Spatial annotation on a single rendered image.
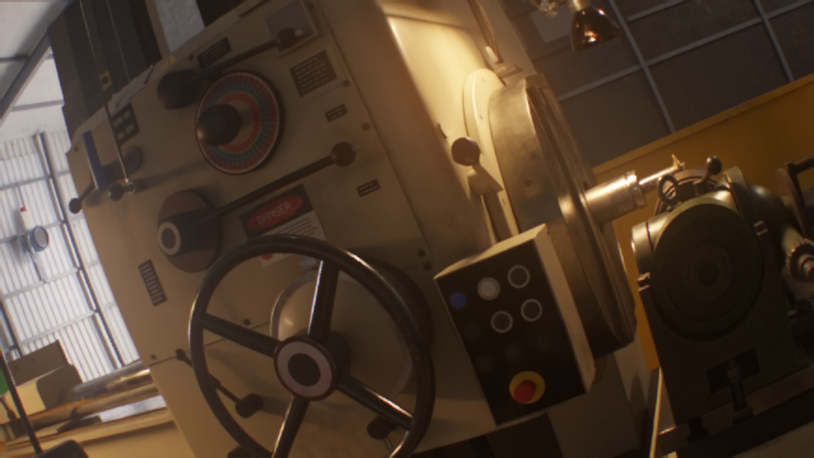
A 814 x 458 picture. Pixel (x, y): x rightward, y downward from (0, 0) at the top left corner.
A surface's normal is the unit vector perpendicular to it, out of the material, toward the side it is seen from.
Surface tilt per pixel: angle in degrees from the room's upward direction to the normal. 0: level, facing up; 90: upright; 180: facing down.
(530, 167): 62
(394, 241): 90
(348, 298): 69
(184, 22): 90
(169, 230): 90
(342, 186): 90
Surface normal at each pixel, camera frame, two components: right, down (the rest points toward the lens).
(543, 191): -0.45, -0.08
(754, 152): -0.36, 0.19
